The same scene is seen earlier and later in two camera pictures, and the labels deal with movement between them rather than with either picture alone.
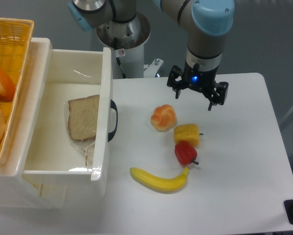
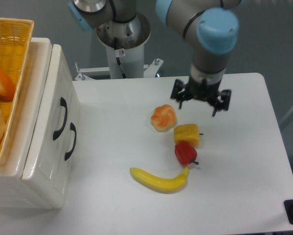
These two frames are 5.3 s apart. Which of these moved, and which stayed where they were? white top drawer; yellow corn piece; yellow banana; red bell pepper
Moved: white top drawer
Stayed: yellow banana; red bell pepper; yellow corn piece
